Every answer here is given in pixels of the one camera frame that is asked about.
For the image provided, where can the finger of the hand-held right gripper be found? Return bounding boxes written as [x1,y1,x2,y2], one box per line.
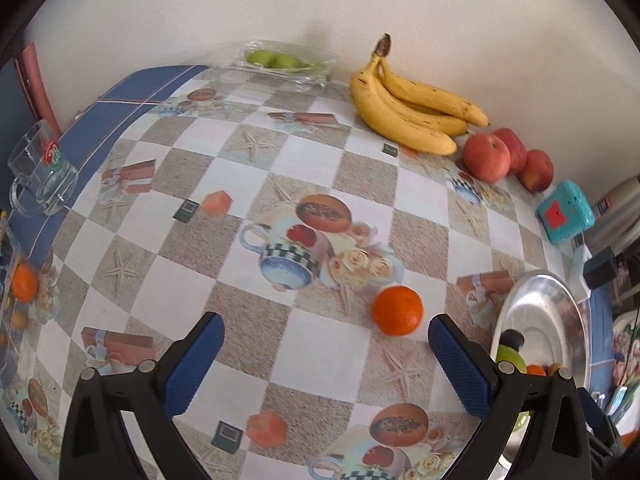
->
[580,387,626,480]

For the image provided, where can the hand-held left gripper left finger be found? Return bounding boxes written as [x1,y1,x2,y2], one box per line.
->
[59,311,226,480]

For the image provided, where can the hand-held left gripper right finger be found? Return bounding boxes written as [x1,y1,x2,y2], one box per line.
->
[427,314,593,480]

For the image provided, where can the green apple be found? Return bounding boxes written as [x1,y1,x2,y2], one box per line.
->
[495,344,529,373]

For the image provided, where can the round steel plate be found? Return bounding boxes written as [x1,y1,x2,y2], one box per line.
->
[490,270,591,476]

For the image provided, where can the floral printed cloth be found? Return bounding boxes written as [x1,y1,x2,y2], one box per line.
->
[612,310,640,386]

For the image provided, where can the printed checkered tablecloth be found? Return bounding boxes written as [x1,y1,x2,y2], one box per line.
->
[0,62,616,480]

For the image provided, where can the black power adapter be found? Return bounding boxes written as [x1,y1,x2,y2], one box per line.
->
[584,246,621,290]

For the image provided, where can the teal plastic box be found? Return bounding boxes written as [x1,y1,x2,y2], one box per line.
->
[536,180,596,246]

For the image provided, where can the clear plastic box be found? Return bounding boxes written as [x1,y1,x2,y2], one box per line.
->
[0,210,61,391]

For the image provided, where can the boxed orange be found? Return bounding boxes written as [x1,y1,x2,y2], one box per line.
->
[11,265,40,303]

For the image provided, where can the red peach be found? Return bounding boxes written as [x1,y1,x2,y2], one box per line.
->
[493,128,528,176]
[516,149,555,194]
[462,133,512,183]

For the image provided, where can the steel thermos jug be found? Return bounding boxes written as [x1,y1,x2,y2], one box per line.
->
[582,175,640,251]

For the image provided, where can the clear glass mug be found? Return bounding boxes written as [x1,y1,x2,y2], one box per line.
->
[7,120,80,217]

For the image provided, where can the yellow banana bunch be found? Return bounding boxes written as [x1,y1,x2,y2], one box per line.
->
[349,33,491,156]

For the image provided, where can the clear plastic clamshell container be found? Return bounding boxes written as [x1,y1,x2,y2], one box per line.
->
[225,40,341,92]

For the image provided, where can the reddish wooden bar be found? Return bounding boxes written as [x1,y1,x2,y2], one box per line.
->
[15,42,61,131]

